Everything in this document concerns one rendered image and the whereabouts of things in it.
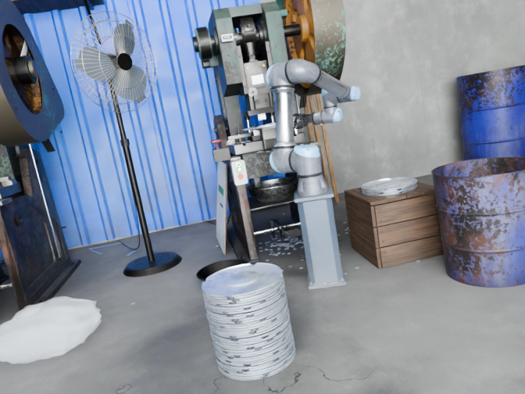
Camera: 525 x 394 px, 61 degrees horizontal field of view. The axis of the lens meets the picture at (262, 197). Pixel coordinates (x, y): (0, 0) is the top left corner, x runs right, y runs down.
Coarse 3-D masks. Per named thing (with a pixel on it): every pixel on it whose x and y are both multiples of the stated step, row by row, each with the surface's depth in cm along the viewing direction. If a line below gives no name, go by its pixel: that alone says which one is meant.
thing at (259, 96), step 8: (248, 64) 266; (256, 64) 267; (264, 64) 268; (248, 72) 267; (256, 72) 268; (264, 72) 269; (248, 80) 268; (256, 80) 269; (264, 80) 270; (248, 88) 269; (256, 88) 269; (264, 88) 270; (248, 96) 269; (256, 96) 267; (264, 96) 268; (272, 96) 272; (248, 104) 273; (256, 104) 268; (264, 104) 269; (272, 104) 273
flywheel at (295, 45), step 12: (288, 0) 292; (300, 0) 275; (288, 12) 298; (300, 12) 279; (288, 24) 303; (300, 24) 273; (312, 24) 261; (300, 36) 278; (312, 36) 268; (288, 48) 309; (300, 48) 294; (312, 48) 270; (312, 60) 274
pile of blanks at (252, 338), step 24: (216, 312) 148; (240, 312) 145; (264, 312) 146; (288, 312) 158; (216, 336) 151; (240, 336) 146; (264, 336) 148; (288, 336) 156; (216, 360) 160; (240, 360) 148; (264, 360) 150; (288, 360) 154
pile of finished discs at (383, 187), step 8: (368, 184) 246; (376, 184) 243; (384, 184) 236; (392, 184) 233; (400, 184) 232; (408, 184) 229; (416, 184) 232; (368, 192) 233; (376, 192) 232; (384, 192) 226; (392, 192) 225
